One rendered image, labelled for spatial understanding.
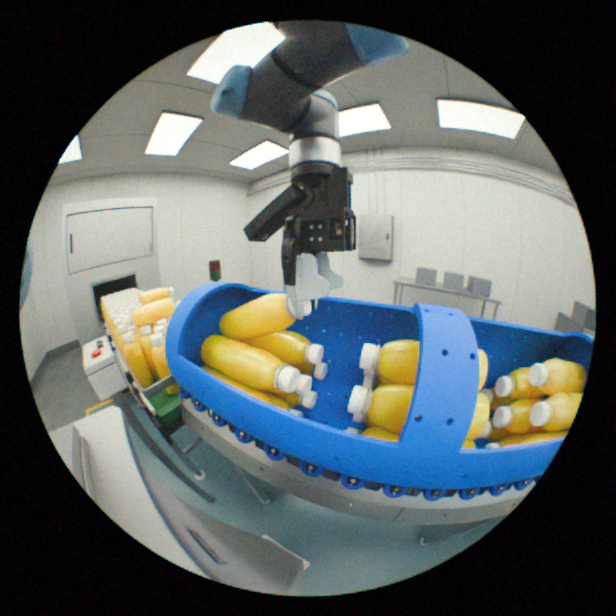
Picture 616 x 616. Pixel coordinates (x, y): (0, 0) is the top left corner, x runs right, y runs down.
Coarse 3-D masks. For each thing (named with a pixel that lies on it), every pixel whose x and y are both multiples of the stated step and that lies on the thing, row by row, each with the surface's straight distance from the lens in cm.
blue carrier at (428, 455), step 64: (192, 320) 42; (320, 320) 43; (384, 320) 38; (448, 320) 24; (192, 384) 34; (320, 384) 47; (448, 384) 19; (320, 448) 22; (384, 448) 20; (448, 448) 21; (512, 448) 27
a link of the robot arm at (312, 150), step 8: (296, 144) 29; (304, 144) 28; (312, 144) 28; (320, 144) 28; (328, 144) 28; (336, 144) 29; (296, 152) 28; (304, 152) 27; (312, 152) 27; (320, 152) 27; (328, 152) 27; (336, 152) 29; (296, 160) 27; (304, 160) 27; (312, 160) 26; (320, 160) 27; (328, 160) 27; (336, 160) 28
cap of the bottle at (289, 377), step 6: (282, 372) 29; (288, 372) 28; (294, 372) 28; (282, 378) 28; (288, 378) 28; (294, 378) 29; (282, 384) 28; (288, 384) 28; (294, 384) 30; (288, 390) 29; (294, 390) 31
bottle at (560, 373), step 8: (552, 360) 45; (560, 360) 46; (552, 368) 43; (560, 368) 44; (568, 368) 47; (576, 368) 51; (584, 368) 56; (552, 376) 43; (560, 376) 44; (568, 376) 47; (576, 376) 50; (584, 376) 55; (544, 384) 43; (552, 384) 44; (560, 384) 45; (568, 384) 48; (576, 384) 51; (584, 384) 56; (544, 392) 45; (552, 392) 45; (560, 392) 47
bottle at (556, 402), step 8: (568, 392) 48; (576, 392) 50; (552, 400) 42; (560, 400) 43; (568, 400) 44; (576, 400) 47; (552, 408) 42; (560, 408) 42; (568, 408) 44; (576, 408) 47; (552, 416) 42; (560, 416) 42; (568, 416) 44; (544, 424) 42; (552, 424) 42; (560, 424) 43; (568, 424) 46
